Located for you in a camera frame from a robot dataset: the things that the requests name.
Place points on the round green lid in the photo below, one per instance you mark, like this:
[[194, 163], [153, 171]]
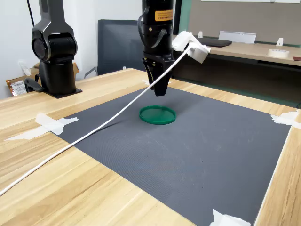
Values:
[[157, 115]]

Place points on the dark grey office chair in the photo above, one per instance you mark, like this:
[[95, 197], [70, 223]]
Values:
[[117, 47]]

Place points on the dark grey mat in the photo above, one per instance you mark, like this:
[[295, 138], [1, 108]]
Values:
[[176, 164]]

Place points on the grey partition panel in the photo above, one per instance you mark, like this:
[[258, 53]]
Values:
[[235, 16]]

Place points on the pale wooden desk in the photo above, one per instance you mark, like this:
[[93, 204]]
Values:
[[247, 50]]

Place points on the white tape roll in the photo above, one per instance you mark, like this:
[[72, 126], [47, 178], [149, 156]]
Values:
[[278, 53]]

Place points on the black table clamp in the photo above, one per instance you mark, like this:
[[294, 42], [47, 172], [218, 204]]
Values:
[[31, 85]]

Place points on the white plastic wrap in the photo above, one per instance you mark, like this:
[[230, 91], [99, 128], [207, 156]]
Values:
[[25, 69]]

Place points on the small dark red item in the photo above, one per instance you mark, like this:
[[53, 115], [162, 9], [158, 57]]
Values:
[[297, 58]]

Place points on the brown cardboard box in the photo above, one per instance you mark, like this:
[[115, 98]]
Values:
[[17, 88]]

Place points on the small white bracket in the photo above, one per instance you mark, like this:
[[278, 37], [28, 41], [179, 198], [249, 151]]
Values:
[[200, 34], [279, 42]]

